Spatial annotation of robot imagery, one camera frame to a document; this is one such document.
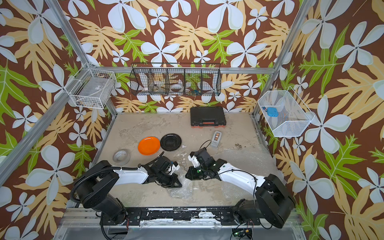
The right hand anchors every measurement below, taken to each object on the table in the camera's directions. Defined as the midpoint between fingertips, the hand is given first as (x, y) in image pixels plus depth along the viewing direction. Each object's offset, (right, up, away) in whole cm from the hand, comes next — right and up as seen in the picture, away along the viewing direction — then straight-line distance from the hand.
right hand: (185, 175), depth 81 cm
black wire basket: (-7, +59, +17) cm, 61 cm away
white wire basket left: (-56, +50, +6) cm, 76 cm away
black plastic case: (+16, +35, +36) cm, 53 cm away
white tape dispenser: (+21, +20, +21) cm, 35 cm away
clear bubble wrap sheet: (0, -9, 0) cm, 9 cm away
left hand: (-2, -7, +4) cm, 8 cm away
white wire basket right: (+57, +32, -4) cm, 66 cm away
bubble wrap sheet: (+42, +6, +13) cm, 45 cm away
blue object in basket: (+51, +36, +6) cm, 63 cm away
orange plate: (-26, +14, +21) cm, 36 cm away
